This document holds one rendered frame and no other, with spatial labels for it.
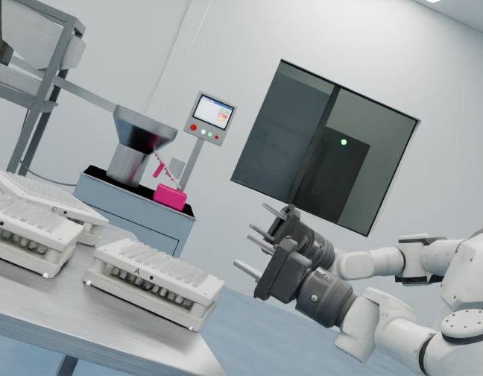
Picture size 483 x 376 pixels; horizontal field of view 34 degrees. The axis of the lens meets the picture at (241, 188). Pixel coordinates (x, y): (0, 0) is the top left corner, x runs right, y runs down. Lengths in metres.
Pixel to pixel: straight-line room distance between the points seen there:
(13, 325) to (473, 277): 0.83
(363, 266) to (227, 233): 5.00
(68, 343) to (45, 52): 3.72
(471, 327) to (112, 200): 3.05
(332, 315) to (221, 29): 5.54
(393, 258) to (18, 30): 3.33
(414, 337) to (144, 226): 2.93
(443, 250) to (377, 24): 5.19
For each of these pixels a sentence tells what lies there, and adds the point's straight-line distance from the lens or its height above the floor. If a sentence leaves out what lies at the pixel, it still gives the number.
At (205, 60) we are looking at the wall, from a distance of 6.78.
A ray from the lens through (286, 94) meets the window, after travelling 6.95.
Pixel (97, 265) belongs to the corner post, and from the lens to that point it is 1.57.
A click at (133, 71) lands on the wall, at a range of 6.76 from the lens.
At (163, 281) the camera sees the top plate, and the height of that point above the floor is 0.90.
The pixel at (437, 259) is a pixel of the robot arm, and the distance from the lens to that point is 1.99.
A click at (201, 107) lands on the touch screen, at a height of 1.30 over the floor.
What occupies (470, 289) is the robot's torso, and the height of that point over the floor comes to 1.12.
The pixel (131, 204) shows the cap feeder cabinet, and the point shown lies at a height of 0.71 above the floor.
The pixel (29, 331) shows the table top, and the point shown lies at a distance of 1.25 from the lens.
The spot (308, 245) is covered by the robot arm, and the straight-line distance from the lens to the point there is 1.83.
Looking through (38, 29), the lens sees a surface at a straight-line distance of 4.89.
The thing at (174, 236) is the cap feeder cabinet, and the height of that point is 0.63.
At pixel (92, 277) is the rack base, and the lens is 1.58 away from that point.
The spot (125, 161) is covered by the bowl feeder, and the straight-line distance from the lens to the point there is 4.28.
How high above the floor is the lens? 1.21
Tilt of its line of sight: 3 degrees down
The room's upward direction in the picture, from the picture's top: 23 degrees clockwise
